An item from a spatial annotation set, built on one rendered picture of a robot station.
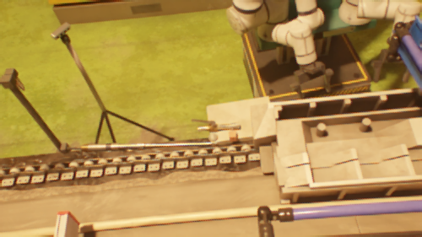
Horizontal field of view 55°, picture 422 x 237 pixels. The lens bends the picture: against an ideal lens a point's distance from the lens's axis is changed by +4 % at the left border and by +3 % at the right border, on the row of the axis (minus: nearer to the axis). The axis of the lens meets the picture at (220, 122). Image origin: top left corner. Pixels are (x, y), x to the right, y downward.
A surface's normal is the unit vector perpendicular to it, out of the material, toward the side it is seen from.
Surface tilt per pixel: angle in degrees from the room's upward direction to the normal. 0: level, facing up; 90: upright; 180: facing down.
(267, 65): 0
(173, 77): 0
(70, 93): 0
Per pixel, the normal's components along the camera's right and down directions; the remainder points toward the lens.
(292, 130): -0.09, -0.47
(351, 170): -0.58, -0.35
